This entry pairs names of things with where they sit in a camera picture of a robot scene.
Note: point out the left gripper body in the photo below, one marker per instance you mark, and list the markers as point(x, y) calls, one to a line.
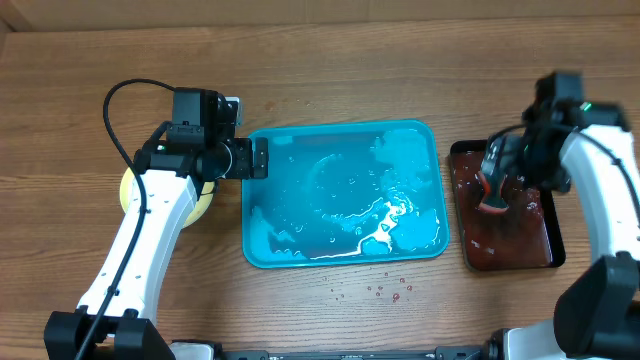
point(233, 162)

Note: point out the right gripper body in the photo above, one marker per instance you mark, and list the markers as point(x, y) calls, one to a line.
point(533, 165)

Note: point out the orange green scrub sponge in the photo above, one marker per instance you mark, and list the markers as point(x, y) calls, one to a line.
point(492, 177)

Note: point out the green plate top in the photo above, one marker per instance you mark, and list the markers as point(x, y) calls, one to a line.
point(208, 192)

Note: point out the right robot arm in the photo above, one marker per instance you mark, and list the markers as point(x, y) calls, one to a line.
point(570, 142)

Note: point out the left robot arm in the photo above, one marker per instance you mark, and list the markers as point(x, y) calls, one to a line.
point(116, 317)

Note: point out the black tray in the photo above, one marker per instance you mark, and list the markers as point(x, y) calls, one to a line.
point(526, 236)

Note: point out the teal plastic tray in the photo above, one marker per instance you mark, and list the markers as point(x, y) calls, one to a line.
point(343, 194)

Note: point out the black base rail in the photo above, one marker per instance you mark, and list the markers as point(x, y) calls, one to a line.
point(350, 354)

